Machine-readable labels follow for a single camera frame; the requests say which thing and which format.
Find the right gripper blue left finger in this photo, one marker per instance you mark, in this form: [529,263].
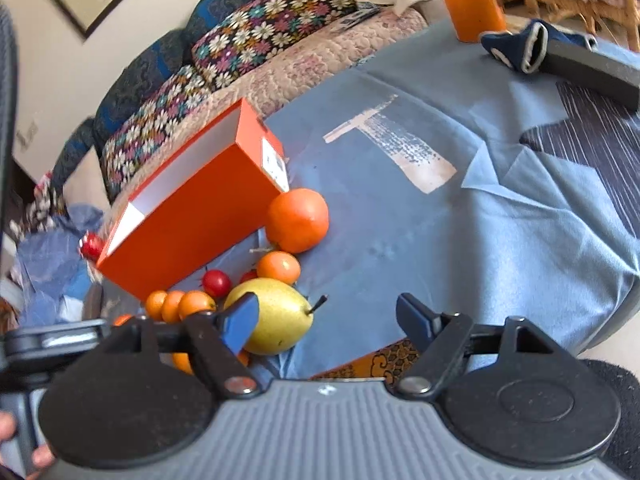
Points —
[215,340]

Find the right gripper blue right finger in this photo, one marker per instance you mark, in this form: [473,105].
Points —
[440,339]

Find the person's hand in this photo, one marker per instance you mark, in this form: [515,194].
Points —
[14,460]

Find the small mandarin centre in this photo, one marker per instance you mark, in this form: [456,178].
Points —
[193,302]

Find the red cherry tomato right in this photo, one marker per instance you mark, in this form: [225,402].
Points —
[216,284]

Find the red cherry tomato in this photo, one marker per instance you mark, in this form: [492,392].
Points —
[216,284]
[249,275]

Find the yellow pear right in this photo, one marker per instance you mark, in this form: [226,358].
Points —
[285,315]

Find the small mandarin back left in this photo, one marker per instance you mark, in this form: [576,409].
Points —
[153,305]

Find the red cherry tomato centre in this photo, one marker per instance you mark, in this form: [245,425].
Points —
[249,275]

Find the blue checked blanket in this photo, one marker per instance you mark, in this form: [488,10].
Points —
[55,277]

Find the small mandarin near pear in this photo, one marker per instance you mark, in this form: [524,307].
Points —
[280,266]

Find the small mandarin front left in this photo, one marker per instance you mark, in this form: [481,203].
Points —
[122,319]

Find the red soda can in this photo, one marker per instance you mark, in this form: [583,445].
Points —
[91,246]

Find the orange cardboard box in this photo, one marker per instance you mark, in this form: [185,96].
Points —
[208,196]

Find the large orange right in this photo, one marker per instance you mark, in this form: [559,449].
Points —
[297,220]

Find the blue patterned tablecloth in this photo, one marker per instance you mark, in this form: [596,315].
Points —
[473,187]

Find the floral cushion left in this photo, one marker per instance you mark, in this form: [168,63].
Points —
[153,124]

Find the floral cushion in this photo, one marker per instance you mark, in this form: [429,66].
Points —
[153,124]
[258,31]

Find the beige quilted sofa cover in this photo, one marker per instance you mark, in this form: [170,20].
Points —
[281,80]

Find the dark blue sofa backrest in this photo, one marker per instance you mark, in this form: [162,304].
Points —
[138,81]

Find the navy blue white sock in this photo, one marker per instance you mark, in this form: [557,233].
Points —
[525,51]

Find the orange plastic cup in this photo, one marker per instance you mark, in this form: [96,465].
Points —
[472,18]

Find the magazine on sofa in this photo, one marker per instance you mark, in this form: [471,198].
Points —
[365,11]

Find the floral cushion right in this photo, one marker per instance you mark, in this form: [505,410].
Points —
[258,31]

